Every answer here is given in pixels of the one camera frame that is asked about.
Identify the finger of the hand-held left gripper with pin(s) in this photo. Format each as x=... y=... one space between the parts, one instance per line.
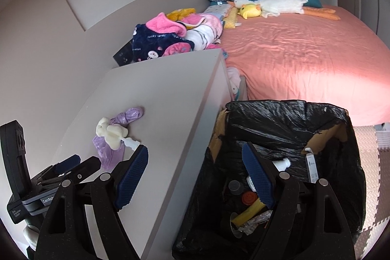
x=67 y=163
x=88 y=166

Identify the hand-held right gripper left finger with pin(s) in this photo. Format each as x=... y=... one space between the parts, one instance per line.
x=134 y=170

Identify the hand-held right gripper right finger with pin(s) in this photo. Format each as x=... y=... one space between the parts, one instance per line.
x=259 y=176

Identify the orange round cap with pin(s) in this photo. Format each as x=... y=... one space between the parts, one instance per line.
x=248 y=198

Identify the white plastic drink bottle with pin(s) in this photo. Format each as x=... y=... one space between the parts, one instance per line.
x=281 y=165

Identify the silver yellow snack wrapper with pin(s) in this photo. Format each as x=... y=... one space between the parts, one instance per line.
x=246 y=212

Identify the black bag lined trash bin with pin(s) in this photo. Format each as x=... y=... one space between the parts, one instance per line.
x=274 y=123

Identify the clear plastic cup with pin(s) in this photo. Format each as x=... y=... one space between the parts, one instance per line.
x=236 y=231

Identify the grey round cap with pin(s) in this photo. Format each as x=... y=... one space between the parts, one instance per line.
x=234 y=186

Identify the small white bottle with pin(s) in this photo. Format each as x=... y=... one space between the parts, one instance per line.
x=131 y=142

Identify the white tube in bin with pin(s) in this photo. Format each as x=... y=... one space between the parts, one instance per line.
x=311 y=165

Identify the white round object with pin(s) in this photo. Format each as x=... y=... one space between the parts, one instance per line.
x=30 y=235

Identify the white pink printed cloth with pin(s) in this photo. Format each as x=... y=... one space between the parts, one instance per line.
x=234 y=86

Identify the foam floor mat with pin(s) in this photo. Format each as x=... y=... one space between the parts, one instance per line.
x=374 y=162

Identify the bed with pink sheet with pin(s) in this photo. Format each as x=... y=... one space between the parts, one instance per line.
x=304 y=59

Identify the navy printed blanket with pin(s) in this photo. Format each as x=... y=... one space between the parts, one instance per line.
x=146 y=43

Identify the pink fleece blanket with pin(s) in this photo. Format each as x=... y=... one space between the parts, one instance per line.
x=164 y=24

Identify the pink white striped blanket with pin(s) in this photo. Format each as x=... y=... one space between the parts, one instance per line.
x=204 y=31

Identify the long yellow pillow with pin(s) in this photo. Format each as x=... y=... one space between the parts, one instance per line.
x=231 y=19

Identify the yellow cloth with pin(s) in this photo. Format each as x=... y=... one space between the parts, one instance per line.
x=179 y=14

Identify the yellow duck plush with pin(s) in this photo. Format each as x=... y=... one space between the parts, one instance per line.
x=249 y=10

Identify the white goose plush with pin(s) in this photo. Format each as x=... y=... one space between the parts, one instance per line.
x=280 y=2

